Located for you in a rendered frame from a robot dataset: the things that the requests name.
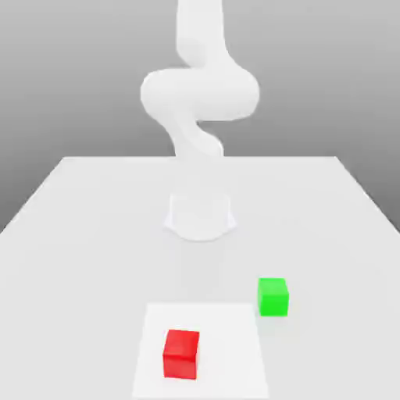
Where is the small green cube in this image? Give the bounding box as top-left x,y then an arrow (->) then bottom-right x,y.
257,277 -> 291,317

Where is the small red cube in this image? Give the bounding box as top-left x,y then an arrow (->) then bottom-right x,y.
162,328 -> 201,381

